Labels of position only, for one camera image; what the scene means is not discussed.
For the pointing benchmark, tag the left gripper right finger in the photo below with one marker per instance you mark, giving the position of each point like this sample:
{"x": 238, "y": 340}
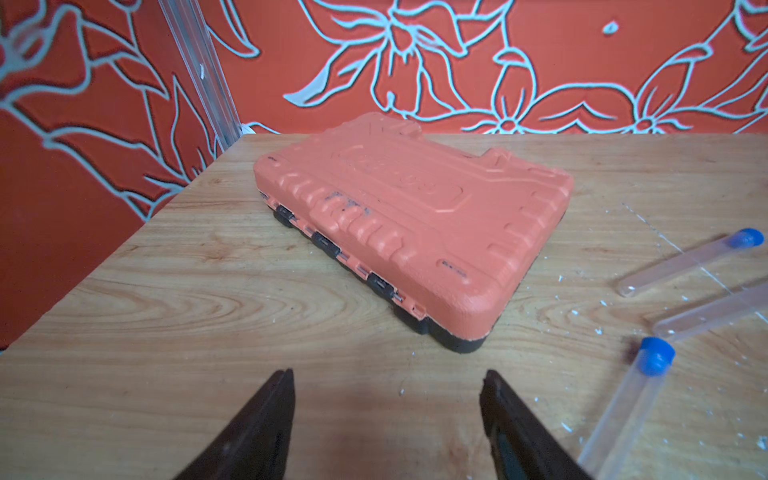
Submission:
{"x": 521, "y": 446}

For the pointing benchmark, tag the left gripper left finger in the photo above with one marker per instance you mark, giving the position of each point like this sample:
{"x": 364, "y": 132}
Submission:
{"x": 255, "y": 443}

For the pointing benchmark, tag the clear test tube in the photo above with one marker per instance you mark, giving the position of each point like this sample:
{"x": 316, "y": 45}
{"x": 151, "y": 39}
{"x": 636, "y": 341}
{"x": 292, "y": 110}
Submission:
{"x": 675, "y": 267}
{"x": 616, "y": 432}
{"x": 712, "y": 315}

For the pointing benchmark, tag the blue stopper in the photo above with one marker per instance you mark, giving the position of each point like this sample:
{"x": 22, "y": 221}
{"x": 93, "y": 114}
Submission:
{"x": 746, "y": 238}
{"x": 655, "y": 357}

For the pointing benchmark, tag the orange plastic tool case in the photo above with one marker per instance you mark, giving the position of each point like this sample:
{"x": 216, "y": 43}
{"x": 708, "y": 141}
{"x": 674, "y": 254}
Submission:
{"x": 445, "y": 236}

